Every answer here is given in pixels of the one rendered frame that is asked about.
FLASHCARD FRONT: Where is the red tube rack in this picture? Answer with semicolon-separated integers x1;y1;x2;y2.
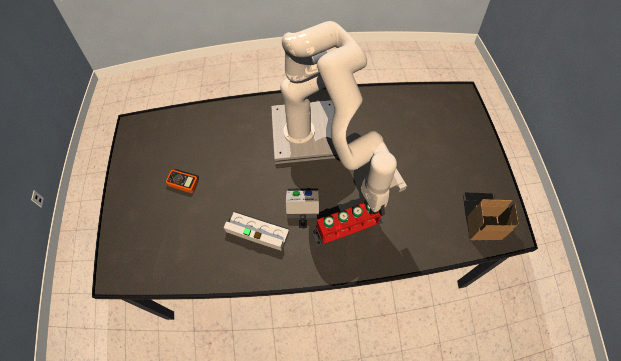
317;203;381;244

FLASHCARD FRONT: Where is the orange digital multimeter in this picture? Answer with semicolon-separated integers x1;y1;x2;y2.
166;170;198;193

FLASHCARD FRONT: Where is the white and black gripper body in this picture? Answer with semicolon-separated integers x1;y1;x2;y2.
361;176;389;212

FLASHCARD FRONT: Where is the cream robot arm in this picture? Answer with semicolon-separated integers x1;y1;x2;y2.
280;21;407;194

